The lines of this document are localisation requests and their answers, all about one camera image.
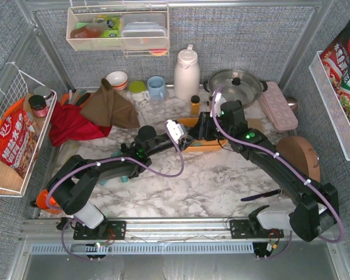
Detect orange plastic basket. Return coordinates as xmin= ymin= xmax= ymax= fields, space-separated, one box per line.
xmin=177 ymin=117 xmax=227 ymax=153

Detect brown cloth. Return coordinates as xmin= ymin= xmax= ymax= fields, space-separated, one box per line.
xmin=80 ymin=78 xmax=140 ymax=129

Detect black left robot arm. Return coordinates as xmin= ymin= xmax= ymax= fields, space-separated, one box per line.
xmin=46 ymin=120 xmax=198 ymax=232

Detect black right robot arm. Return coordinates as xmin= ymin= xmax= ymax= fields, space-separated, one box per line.
xmin=188 ymin=101 xmax=345 ymax=242

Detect black coffee capsule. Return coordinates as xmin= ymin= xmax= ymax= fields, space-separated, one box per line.
xmin=121 ymin=143 xmax=128 ymax=152

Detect white mesh basket right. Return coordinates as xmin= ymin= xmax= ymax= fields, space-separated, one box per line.
xmin=309 ymin=51 xmax=350 ymax=161

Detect steel pot with lid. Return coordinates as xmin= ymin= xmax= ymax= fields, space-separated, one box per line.
xmin=202 ymin=69 xmax=268 ymax=109

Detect orange juice bottle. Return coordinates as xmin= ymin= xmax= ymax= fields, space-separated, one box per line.
xmin=190 ymin=95 xmax=200 ymax=116

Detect pink egg tray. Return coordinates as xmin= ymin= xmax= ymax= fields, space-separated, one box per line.
xmin=258 ymin=80 xmax=298 ymax=131

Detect white thermos jug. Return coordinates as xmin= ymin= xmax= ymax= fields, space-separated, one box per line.
xmin=174 ymin=44 xmax=201 ymax=102

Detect steel round object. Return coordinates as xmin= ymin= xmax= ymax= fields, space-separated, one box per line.
xmin=285 ymin=96 xmax=299 ymax=113

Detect blue mug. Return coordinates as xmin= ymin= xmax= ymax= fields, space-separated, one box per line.
xmin=147 ymin=76 xmax=167 ymax=101

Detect green lidded white cup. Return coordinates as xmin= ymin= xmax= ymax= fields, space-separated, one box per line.
xmin=129 ymin=80 xmax=150 ymax=102

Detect round wooden board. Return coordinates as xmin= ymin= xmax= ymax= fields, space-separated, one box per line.
xmin=276 ymin=136 xmax=321 ymax=182

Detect white orange striped bowl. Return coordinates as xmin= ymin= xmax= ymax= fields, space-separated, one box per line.
xmin=106 ymin=71 xmax=128 ymax=90

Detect red cloth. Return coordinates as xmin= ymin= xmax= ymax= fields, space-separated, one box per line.
xmin=48 ymin=101 xmax=111 ymax=147

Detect clear plastic containers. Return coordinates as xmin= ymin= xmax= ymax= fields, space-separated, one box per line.
xmin=120 ymin=13 xmax=167 ymax=50

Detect red seasoning packet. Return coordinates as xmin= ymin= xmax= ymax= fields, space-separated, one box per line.
xmin=320 ymin=20 xmax=350 ymax=88

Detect green package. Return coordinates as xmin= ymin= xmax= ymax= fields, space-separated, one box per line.
xmin=93 ymin=15 xmax=121 ymax=38

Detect orange bottle in rack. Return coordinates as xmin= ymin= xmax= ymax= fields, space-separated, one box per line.
xmin=70 ymin=23 xmax=108 ymax=39

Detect glass jar silver lid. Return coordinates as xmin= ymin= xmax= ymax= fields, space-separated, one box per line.
xmin=34 ymin=86 xmax=53 ymax=107

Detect red jar black lid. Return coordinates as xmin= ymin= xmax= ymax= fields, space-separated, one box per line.
xmin=28 ymin=95 xmax=48 ymax=118

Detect orange plastic cup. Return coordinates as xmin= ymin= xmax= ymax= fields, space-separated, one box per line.
xmin=36 ymin=189 xmax=62 ymax=215

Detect orange snack bag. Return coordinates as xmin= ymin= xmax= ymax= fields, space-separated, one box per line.
xmin=0 ymin=98 xmax=37 ymax=178

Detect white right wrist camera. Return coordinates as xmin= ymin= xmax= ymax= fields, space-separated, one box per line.
xmin=210 ymin=93 xmax=226 ymax=117

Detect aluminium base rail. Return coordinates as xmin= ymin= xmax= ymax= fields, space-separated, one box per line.
xmin=19 ymin=218 xmax=289 ymax=242

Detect cream wall rack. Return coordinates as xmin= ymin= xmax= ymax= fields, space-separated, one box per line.
xmin=66 ymin=3 xmax=170 ymax=57

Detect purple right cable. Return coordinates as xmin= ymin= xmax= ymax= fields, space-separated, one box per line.
xmin=211 ymin=85 xmax=346 ymax=260

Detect white wire basket left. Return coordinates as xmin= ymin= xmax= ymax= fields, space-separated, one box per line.
xmin=0 ymin=69 xmax=57 ymax=197

